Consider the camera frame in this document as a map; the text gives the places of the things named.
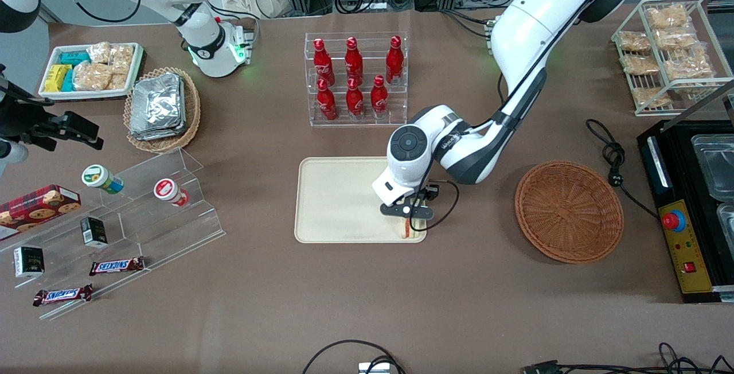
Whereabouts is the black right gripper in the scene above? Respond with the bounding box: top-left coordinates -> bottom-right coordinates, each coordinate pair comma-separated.
0,92 -> 106,151

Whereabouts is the triangular sandwich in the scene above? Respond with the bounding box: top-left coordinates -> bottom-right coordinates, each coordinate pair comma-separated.
399,217 -> 427,241

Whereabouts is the white rectangular snack tray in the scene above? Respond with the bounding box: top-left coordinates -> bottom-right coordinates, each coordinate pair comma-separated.
38,42 -> 145,101

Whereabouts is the beige plastic tray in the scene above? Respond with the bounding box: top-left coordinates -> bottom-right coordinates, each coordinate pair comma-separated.
294,157 -> 427,244

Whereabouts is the light wicker basket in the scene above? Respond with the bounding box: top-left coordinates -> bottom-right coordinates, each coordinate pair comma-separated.
123,67 -> 201,154

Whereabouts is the brown wicker basket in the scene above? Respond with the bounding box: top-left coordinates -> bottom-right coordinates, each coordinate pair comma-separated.
514,160 -> 624,264

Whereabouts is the green lid cup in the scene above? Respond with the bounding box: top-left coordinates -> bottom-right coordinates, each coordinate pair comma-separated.
81,164 -> 124,195

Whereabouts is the yellow snack pack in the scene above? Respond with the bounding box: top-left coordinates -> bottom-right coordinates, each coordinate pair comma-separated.
44,64 -> 73,93

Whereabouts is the silver foil pouch stack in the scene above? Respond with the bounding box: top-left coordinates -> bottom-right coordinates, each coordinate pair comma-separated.
130,72 -> 188,141

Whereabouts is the red cookie box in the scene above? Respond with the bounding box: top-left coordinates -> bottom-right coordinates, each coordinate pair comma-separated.
0,184 -> 82,242

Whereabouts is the small black box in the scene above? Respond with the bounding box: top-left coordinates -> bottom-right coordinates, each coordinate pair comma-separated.
13,246 -> 45,279
80,216 -> 109,249

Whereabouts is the red lid cup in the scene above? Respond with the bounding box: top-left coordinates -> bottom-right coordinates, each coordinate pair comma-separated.
153,178 -> 190,208

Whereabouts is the clear acrylic bottle rack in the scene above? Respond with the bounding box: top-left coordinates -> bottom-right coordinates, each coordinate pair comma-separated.
304,32 -> 409,127

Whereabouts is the red cola bottle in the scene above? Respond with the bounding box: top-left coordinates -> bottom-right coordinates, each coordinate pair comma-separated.
317,78 -> 338,122
345,36 -> 364,83
385,35 -> 404,85
370,75 -> 389,119
346,77 -> 365,120
313,38 -> 335,85

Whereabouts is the clear acrylic stepped stand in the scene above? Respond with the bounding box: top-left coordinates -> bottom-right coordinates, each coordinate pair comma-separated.
0,147 -> 226,321

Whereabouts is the brown Snickers bar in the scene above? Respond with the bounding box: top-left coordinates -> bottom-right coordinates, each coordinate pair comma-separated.
33,283 -> 94,307
89,256 -> 146,276

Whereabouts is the red emergency stop button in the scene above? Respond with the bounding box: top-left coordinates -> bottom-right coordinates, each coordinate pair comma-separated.
662,209 -> 688,233

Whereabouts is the bagged fried snack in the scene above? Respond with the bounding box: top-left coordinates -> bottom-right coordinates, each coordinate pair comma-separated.
620,53 -> 661,76
646,5 -> 689,30
654,27 -> 698,52
663,47 -> 715,81
632,85 -> 672,109
618,30 -> 652,53

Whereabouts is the black machine yellow panel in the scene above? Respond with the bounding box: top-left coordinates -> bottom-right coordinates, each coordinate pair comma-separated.
637,119 -> 734,305

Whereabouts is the clear plastic container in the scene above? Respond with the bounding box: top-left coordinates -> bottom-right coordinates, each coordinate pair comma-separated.
716,202 -> 734,250
690,133 -> 734,202

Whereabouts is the black looped cable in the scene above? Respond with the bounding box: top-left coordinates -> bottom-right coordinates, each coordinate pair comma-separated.
302,339 -> 406,374

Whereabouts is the black cable bundle with connector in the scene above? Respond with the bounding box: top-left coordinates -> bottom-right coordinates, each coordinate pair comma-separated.
521,342 -> 734,374

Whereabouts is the white wire rack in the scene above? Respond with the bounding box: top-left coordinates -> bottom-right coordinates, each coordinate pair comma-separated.
611,0 -> 734,118

